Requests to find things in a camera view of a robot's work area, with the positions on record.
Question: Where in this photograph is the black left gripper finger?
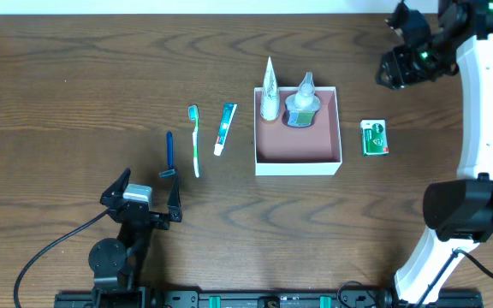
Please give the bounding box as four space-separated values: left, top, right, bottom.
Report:
100 168 131 207
167 169 182 222

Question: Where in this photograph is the green Dettol soap bar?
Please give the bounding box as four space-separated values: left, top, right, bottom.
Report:
359 119 389 157

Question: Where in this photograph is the clear pump soap bottle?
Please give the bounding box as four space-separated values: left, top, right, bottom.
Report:
282 72 322 128

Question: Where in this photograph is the white cream shampoo tube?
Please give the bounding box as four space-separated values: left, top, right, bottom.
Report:
260 56 280 122

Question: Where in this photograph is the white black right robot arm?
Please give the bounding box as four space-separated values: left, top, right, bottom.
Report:
376 0 493 307

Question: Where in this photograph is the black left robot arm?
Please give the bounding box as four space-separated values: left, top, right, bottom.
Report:
88 168 182 293

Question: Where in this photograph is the blue disposable razor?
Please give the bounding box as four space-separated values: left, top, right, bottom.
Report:
159 131 176 178

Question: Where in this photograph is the green white toothbrush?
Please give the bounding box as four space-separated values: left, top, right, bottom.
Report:
188 104 200 178

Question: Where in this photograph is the teal toothpaste tube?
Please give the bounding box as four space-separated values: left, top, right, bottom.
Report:
214 103 238 157

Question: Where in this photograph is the white box pink interior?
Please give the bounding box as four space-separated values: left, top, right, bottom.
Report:
253 86 343 176

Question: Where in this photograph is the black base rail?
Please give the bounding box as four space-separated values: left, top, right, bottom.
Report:
53 288 484 308

